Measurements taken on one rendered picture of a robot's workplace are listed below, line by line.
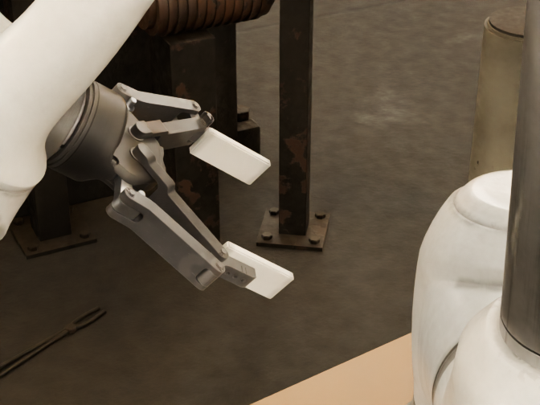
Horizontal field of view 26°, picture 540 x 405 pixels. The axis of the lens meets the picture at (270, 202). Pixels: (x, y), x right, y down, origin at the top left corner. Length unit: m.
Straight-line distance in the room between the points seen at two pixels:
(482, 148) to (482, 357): 1.00
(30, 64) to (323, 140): 1.81
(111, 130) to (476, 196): 0.29
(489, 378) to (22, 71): 0.34
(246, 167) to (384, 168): 1.32
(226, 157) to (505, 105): 0.73
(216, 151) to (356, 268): 1.05
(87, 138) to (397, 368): 0.45
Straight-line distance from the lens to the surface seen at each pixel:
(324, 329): 1.90
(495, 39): 1.66
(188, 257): 0.88
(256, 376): 1.81
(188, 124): 0.99
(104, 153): 0.88
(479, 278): 0.90
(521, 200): 0.70
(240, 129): 2.34
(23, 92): 0.67
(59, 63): 0.67
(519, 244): 0.71
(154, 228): 0.88
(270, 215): 2.17
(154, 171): 0.90
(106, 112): 0.88
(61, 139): 0.86
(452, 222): 0.93
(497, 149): 1.72
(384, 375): 1.17
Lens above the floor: 1.15
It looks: 31 degrees down
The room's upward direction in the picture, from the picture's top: straight up
